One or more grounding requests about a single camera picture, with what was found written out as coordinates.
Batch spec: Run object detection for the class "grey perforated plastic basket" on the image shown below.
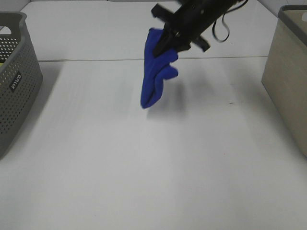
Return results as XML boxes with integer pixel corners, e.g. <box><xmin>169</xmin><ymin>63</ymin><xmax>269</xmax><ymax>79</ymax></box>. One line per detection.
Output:
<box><xmin>0</xmin><ymin>11</ymin><xmax>43</xmax><ymax>157</ymax></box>

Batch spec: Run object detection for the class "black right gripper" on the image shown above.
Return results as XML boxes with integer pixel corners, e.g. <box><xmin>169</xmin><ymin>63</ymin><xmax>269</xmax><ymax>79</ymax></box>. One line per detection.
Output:
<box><xmin>151</xmin><ymin>0</ymin><xmax>239</xmax><ymax>57</ymax></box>

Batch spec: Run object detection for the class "blue towel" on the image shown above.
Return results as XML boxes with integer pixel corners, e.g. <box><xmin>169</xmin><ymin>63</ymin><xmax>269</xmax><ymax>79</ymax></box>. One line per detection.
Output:
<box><xmin>140</xmin><ymin>28</ymin><xmax>178</xmax><ymax>109</ymax></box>

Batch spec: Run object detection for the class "beige plastic storage bin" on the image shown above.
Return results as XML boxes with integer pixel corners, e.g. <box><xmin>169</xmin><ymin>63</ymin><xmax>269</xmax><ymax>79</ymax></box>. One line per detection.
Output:
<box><xmin>261</xmin><ymin>5</ymin><xmax>307</xmax><ymax>155</ymax></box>

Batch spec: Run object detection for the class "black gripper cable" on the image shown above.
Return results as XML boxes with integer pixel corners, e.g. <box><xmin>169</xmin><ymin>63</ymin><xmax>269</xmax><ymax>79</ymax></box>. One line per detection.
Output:
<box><xmin>212</xmin><ymin>0</ymin><xmax>249</xmax><ymax>43</ymax></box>

